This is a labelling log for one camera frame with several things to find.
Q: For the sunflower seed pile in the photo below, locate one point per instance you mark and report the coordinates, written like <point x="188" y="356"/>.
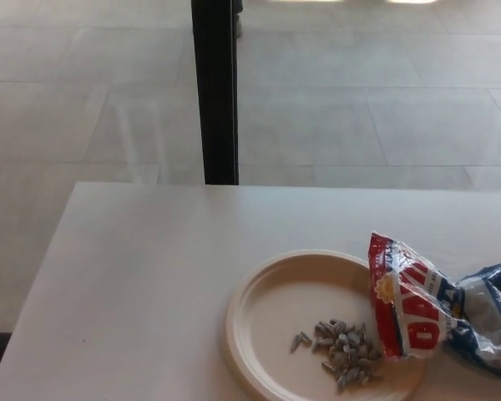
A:
<point x="350" y="351"/>

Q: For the beige round paper plate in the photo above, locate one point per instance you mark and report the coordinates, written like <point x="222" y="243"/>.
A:
<point x="284" y="301"/>

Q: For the red blue sunflower seed bag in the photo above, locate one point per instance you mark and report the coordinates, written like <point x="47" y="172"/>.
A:
<point x="417" y="309"/>

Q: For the black window frame post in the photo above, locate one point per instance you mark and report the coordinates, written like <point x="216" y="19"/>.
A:
<point x="215" y="92"/>

